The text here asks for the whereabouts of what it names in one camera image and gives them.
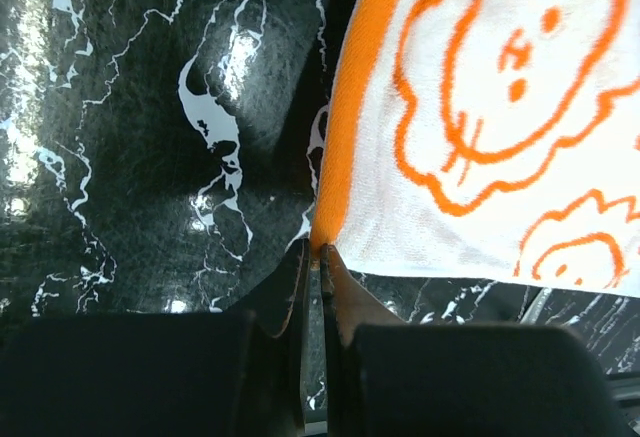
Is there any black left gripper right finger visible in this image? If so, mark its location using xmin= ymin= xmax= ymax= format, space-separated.
xmin=320 ymin=245 xmax=639 ymax=436

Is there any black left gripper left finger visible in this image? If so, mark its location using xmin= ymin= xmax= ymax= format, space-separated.
xmin=1 ymin=239 xmax=310 ymax=436

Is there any orange and white towel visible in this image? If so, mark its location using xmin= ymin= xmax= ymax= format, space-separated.
xmin=311 ymin=0 xmax=639 ymax=297

